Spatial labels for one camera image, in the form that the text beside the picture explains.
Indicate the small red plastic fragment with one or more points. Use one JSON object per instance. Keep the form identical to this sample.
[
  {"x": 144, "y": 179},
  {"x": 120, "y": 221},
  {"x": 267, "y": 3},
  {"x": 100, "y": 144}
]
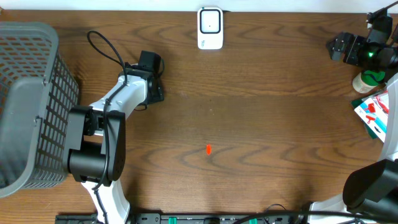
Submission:
[{"x": 208, "y": 149}]

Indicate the white barcode scanner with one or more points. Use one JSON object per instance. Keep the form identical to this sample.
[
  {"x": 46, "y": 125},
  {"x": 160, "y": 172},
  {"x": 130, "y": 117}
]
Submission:
[{"x": 210, "y": 28}]

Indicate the grey plastic mesh basket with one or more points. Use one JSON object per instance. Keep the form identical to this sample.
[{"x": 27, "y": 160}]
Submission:
[{"x": 37, "y": 94}]

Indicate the green lid white jar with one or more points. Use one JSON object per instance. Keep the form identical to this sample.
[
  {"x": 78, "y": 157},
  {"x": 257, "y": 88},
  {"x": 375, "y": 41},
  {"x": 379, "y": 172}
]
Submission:
[{"x": 367, "y": 80}]

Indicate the green grip gloves package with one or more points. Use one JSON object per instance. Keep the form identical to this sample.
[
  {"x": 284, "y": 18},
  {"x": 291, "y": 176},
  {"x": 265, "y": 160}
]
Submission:
[{"x": 372, "y": 115}]

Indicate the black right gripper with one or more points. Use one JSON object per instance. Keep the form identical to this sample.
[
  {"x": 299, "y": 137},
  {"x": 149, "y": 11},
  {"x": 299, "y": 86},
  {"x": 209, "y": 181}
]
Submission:
[{"x": 345, "y": 48}]

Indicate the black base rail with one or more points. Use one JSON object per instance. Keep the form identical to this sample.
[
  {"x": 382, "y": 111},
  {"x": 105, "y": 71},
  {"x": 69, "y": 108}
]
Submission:
[{"x": 156, "y": 218}]

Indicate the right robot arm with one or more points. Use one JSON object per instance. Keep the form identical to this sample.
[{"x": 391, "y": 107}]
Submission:
[{"x": 369, "y": 193}]

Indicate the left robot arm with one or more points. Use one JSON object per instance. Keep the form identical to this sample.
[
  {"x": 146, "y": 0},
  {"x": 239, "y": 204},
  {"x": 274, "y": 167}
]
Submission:
[{"x": 95, "y": 148}]

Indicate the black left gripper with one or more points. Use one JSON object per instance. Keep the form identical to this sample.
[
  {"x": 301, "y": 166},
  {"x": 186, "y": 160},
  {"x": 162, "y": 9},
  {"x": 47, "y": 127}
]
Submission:
[{"x": 158, "y": 90}]

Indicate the red dustpan brush package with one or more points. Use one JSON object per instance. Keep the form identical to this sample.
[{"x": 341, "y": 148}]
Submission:
[{"x": 383, "y": 100}]

